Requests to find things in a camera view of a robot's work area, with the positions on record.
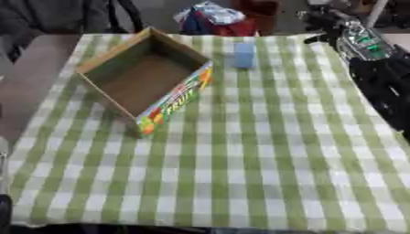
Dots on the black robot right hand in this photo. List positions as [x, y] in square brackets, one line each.
[385, 88]

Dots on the open cardboard box colourful print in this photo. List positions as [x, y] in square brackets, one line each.
[144, 79]

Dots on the light blue rectangular block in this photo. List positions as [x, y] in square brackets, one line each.
[245, 55]

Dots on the red blue white bag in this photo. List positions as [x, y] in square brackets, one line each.
[216, 19]

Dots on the black chair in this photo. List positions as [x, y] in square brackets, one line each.
[125, 15]

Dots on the person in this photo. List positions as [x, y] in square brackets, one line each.
[45, 18]

